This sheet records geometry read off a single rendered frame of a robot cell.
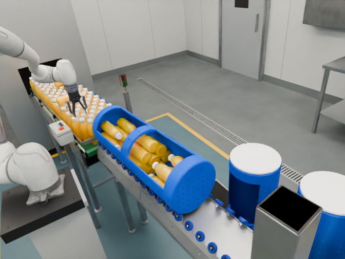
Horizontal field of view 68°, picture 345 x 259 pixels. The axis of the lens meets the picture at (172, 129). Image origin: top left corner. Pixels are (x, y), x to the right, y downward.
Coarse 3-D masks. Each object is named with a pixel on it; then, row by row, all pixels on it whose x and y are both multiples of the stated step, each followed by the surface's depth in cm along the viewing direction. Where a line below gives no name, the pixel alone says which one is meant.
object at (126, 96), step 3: (123, 93) 229; (126, 93) 228; (126, 96) 229; (126, 99) 230; (129, 99) 232; (126, 102) 232; (129, 102) 233; (126, 105) 235; (129, 105) 234; (126, 108) 238; (129, 108) 236; (129, 111) 237
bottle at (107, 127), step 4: (104, 124) 171; (108, 124) 170; (112, 124) 171; (104, 128) 170; (108, 128) 167; (112, 128) 165; (116, 128) 165; (108, 132) 166; (112, 132) 163; (116, 132) 163; (112, 136) 164
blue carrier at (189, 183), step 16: (112, 112) 177; (128, 112) 169; (96, 128) 168; (144, 128) 144; (112, 144) 152; (128, 144) 140; (176, 144) 145; (128, 160) 139; (192, 160) 116; (144, 176) 128; (176, 176) 112; (192, 176) 116; (208, 176) 124; (160, 192) 119; (176, 192) 112; (192, 192) 120; (208, 192) 129; (176, 208) 117; (192, 208) 125
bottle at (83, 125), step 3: (81, 123) 191; (84, 123) 191; (87, 123) 193; (81, 126) 191; (84, 126) 191; (81, 129) 192; (84, 129) 192; (87, 129) 193; (81, 132) 194; (84, 132) 193; (87, 132) 194; (84, 135) 194; (87, 135) 195; (84, 138) 196; (87, 138) 196
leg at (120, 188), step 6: (114, 180) 200; (120, 186) 202; (120, 192) 204; (120, 198) 210; (126, 198) 211; (126, 204) 213; (126, 210) 216; (126, 216) 219; (126, 222) 227; (132, 222) 226; (132, 228) 229
